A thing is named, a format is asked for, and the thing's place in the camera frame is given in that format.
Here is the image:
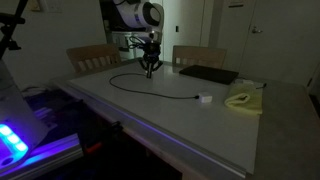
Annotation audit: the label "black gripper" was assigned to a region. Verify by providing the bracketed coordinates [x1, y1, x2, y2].
[138, 42, 163, 79]

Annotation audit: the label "black charger cable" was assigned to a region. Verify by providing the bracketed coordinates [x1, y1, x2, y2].
[108, 72, 200, 100]

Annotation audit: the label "white charger plug block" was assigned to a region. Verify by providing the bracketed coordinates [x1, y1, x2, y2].
[198, 92, 213, 103]

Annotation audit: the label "robot base with blue lights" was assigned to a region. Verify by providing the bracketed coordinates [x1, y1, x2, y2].
[0, 61, 49, 171]

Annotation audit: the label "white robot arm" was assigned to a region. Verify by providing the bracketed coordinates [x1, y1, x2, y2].
[112, 0, 164, 78]

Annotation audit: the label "white kitchen cabinets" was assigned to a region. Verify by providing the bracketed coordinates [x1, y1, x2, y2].
[106, 31, 132, 53]

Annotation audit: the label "right wooden chair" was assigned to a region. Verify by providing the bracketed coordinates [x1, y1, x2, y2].
[172, 45, 227, 69]

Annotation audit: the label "wooden chair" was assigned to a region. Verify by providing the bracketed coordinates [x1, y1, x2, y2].
[66, 44, 121, 73]
[172, 45, 227, 69]

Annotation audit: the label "white table mat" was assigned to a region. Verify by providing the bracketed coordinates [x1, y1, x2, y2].
[69, 63, 260, 174]

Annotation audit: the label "left wooden chair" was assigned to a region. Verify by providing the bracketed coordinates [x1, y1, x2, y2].
[66, 44, 121, 73]

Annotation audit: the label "black laptop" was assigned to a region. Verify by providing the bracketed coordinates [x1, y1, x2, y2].
[179, 65, 239, 85]

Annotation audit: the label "yellow folded cloth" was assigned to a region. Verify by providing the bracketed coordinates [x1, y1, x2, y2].
[224, 83, 263, 115]

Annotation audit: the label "grey door with handle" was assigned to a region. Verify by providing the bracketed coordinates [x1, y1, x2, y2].
[240, 0, 320, 86]

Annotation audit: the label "black camera stand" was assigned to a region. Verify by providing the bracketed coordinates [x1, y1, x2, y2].
[0, 0, 28, 58]

